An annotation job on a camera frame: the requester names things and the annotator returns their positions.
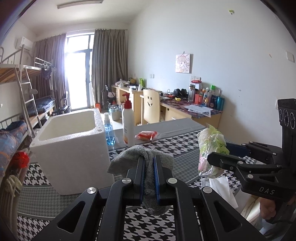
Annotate metal bunk bed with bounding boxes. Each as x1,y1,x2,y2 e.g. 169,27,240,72
1,45,53,138

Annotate white styrofoam box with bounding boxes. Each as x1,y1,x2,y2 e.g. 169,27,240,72
30,108,114,195

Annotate blue patterned quilt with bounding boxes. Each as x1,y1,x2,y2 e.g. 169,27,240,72
0,120,28,177

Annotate brown curtain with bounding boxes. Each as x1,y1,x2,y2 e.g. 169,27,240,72
91,29,128,103

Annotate white tissue paper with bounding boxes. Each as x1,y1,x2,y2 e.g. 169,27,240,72
201,176,238,209

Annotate wooden desk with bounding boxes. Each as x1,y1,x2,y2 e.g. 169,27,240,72
112,85,222,128

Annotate black folding chair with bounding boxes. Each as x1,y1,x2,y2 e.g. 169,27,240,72
51,91,70,116

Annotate pink cartoon wall picture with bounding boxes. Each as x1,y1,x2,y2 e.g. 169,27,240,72
175,53,190,73

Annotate red snack packet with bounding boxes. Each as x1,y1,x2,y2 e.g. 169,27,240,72
135,131,158,141

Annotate person's right hand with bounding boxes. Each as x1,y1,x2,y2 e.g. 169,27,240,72
259,198,276,220

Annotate white pump bottle red cap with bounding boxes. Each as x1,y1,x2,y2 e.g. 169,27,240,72
122,92,135,147

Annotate wooden smiley face chair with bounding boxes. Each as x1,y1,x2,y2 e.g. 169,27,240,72
141,89,161,125

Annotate black headphones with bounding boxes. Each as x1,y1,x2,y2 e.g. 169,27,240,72
173,88,188,99

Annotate teal cup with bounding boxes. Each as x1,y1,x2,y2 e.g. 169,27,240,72
216,96,225,111

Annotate white air conditioner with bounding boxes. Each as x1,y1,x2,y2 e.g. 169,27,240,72
16,37,33,51

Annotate grey sock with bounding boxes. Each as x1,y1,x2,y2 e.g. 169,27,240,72
107,145,174,216

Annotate houndstooth table mat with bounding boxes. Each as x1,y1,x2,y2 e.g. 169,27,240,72
16,129,278,241

